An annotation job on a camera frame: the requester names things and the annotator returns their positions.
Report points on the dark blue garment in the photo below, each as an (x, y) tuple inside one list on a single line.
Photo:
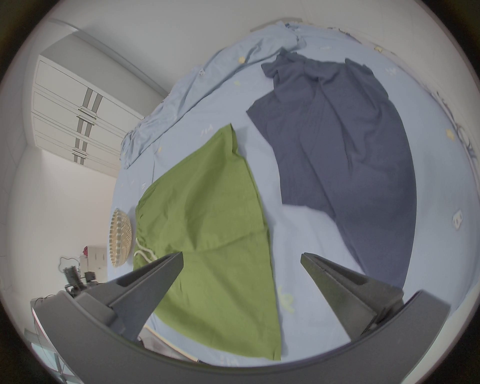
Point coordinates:
[(337, 150)]

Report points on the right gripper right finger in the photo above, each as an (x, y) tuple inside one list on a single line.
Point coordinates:
[(352, 300)]

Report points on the white wardrobe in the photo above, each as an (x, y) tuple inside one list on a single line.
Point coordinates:
[(67, 105)]

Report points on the round woven basket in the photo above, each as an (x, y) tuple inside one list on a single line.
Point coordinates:
[(120, 240)]

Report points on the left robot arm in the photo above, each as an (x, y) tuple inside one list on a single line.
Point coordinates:
[(73, 275)]

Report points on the pale blue quilt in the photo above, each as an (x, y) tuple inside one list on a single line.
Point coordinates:
[(187, 97)]

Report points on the bed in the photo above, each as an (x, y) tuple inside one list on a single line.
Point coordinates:
[(307, 311)]

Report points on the white low cabinet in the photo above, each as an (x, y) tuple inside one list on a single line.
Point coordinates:
[(97, 258)]

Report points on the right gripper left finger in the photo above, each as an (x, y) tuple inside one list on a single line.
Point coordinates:
[(142, 292)]

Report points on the green shorts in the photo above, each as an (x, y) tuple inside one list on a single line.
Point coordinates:
[(210, 210)]

